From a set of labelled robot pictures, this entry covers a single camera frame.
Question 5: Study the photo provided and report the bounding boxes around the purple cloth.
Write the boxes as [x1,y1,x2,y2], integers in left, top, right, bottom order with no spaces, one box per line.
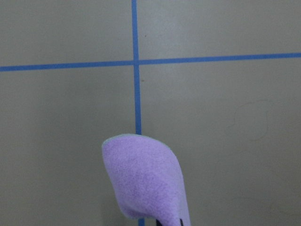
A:
[102,134,191,226]

